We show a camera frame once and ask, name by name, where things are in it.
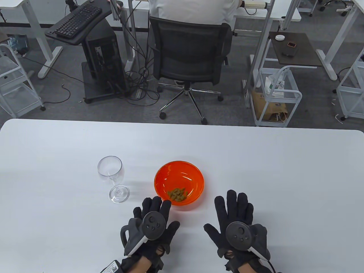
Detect bundle of black cables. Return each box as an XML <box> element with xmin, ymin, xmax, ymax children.
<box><xmin>119</xmin><ymin>0</ymin><xmax>161</xmax><ymax>108</ymax></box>

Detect black keyboard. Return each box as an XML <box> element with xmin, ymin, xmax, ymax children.
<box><xmin>54</xmin><ymin>5</ymin><xmax>103</xmax><ymax>39</ymax></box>

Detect person's left forearm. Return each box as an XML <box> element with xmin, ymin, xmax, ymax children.
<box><xmin>121</xmin><ymin>255</ymin><xmax>152</xmax><ymax>273</ymax></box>

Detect orange plastic bowl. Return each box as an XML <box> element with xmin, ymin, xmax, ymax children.
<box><xmin>154</xmin><ymin>161</ymin><xmax>205</xmax><ymax>211</ymax></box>

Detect pile of brown nuts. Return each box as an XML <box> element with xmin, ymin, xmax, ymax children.
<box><xmin>167</xmin><ymin>187</ymin><xmax>188</xmax><ymax>202</ymax></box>

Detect person's left hand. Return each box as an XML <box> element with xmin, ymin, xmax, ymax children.
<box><xmin>121</xmin><ymin>196</ymin><xmax>180</xmax><ymax>271</ymax></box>

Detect clear wine glass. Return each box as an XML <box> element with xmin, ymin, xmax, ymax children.
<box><xmin>98</xmin><ymin>156</ymin><xmax>130</xmax><ymax>204</ymax></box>

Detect white desk with angled leg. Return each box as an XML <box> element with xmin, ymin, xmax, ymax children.
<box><xmin>315</xmin><ymin>0</ymin><xmax>364</xmax><ymax>82</ymax></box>

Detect person's right hand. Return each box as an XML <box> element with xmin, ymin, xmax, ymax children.
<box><xmin>203</xmin><ymin>190</ymin><xmax>271</xmax><ymax>271</ymax></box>

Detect black wrist camera with label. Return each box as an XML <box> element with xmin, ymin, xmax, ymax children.
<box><xmin>100</xmin><ymin>259</ymin><xmax>123</xmax><ymax>273</ymax></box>

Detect grey controller on glove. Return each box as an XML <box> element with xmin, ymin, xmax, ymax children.
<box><xmin>225</xmin><ymin>222</ymin><xmax>271</xmax><ymax>261</ymax></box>
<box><xmin>121</xmin><ymin>212</ymin><xmax>166</xmax><ymax>257</ymax></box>

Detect brown side table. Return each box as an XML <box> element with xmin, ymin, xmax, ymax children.
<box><xmin>268</xmin><ymin>32</ymin><xmax>324</xmax><ymax>69</ymax></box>

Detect grey controller on right glove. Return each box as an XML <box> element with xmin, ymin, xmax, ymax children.
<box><xmin>225</xmin><ymin>222</ymin><xmax>271</xmax><ymax>261</ymax></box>

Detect white cart with paper bag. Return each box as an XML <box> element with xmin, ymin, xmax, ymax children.
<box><xmin>244</xmin><ymin>65</ymin><xmax>303</xmax><ymax>127</ymax></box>

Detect white power strip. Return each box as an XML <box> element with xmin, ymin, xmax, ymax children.
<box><xmin>244</xmin><ymin>0</ymin><xmax>268</xmax><ymax>9</ymax></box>

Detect black rolling computer stand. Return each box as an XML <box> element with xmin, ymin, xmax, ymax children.
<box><xmin>45</xmin><ymin>0</ymin><xmax>129</xmax><ymax>104</ymax></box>

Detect black floor cable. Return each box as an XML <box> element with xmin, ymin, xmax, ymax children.
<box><xmin>21</xmin><ymin>55</ymin><xmax>86</xmax><ymax>105</ymax></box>

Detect grey controller on left glove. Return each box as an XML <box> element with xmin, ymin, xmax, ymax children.
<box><xmin>121</xmin><ymin>212</ymin><xmax>166</xmax><ymax>257</ymax></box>

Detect white wire rolling cart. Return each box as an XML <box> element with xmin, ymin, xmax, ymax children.
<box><xmin>0</xmin><ymin>43</ymin><xmax>46</xmax><ymax>119</ymax></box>

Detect person's right forearm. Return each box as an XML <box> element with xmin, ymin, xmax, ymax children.
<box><xmin>235</xmin><ymin>262</ymin><xmax>258</xmax><ymax>273</ymax></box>

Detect black computer tower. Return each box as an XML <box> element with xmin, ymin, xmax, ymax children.
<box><xmin>85</xmin><ymin>28</ymin><xmax>126</xmax><ymax>92</ymax></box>

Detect black mesh office chair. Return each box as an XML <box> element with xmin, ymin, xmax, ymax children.
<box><xmin>148</xmin><ymin>16</ymin><xmax>234</xmax><ymax>125</ymax></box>

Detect brown paper bag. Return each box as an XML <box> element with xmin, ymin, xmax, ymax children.
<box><xmin>251</xmin><ymin>90</ymin><xmax>289</xmax><ymax>122</ymax></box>

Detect white cart with mesh sides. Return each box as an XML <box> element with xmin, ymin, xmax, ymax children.
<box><xmin>336</xmin><ymin>47</ymin><xmax>364</xmax><ymax>120</ymax></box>

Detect white bag with green print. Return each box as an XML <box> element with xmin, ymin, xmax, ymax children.
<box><xmin>264</xmin><ymin>73</ymin><xmax>287</xmax><ymax>95</ymax></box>

